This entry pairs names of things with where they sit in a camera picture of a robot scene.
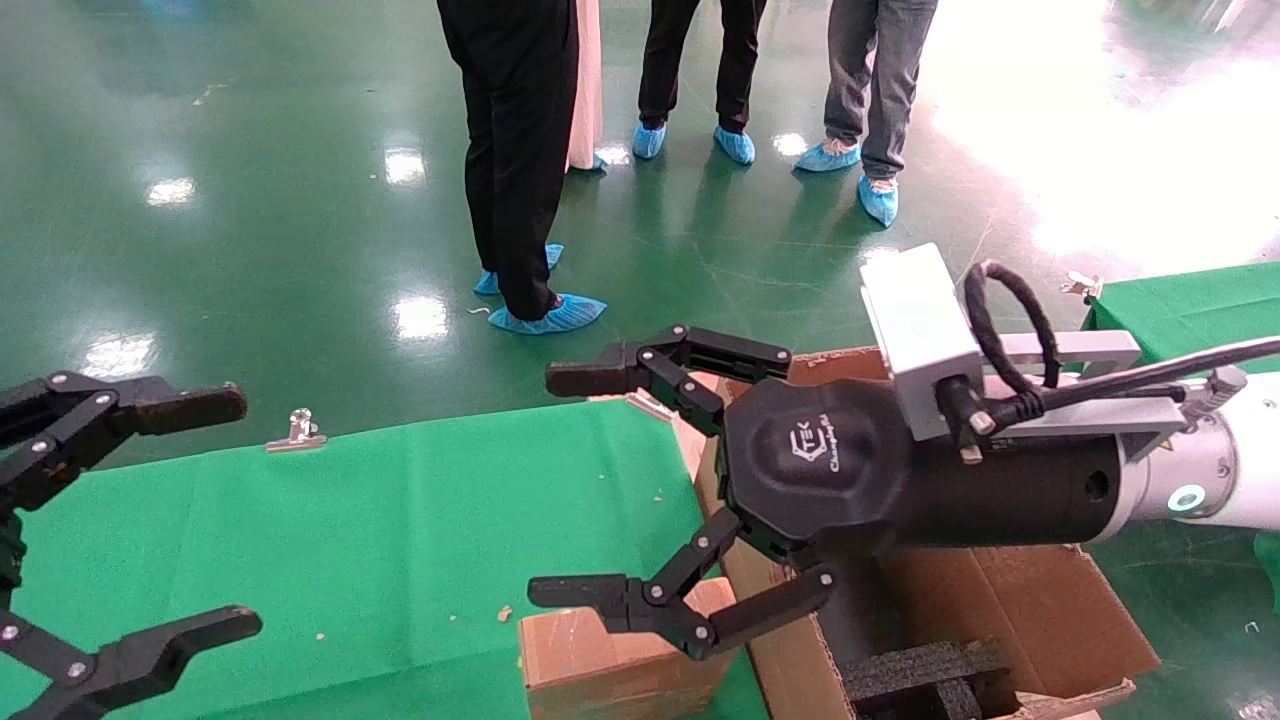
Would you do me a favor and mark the silver camera mounting bracket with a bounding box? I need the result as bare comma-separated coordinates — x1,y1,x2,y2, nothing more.
975,330,1217,466

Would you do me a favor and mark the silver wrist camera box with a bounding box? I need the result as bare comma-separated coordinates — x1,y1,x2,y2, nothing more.
860,243,987,442

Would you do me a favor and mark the small brown cardboard box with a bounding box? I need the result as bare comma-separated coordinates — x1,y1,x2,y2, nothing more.
518,578,741,720

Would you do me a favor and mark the person in black trousers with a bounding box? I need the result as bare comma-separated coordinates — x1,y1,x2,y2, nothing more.
638,0,769,131
437,0,581,321

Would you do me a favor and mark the green fabric piece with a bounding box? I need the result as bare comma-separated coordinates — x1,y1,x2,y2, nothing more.
1253,530,1280,613

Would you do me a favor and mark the person in white skirt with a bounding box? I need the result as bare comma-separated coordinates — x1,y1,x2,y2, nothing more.
567,0,606,171

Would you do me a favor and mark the black foam insert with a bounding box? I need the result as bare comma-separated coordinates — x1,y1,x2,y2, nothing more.
840,640,1013,720

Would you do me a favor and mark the large open brown carton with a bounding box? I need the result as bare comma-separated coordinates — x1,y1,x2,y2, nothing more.
690,345,1163,720

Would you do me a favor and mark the large green table cloth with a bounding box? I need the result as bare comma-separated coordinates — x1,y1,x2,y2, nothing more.
0,400,771,720

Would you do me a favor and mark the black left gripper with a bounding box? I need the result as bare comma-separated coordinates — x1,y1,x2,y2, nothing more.
0,372,263,720

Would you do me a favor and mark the black camera cable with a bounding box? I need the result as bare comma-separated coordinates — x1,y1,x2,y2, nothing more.
940,260,1280,466

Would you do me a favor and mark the person in grey jeans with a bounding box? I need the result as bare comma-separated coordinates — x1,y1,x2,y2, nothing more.
823,0,939,181

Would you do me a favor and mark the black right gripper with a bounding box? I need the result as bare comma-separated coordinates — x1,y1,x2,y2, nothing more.
527,323,1123,662

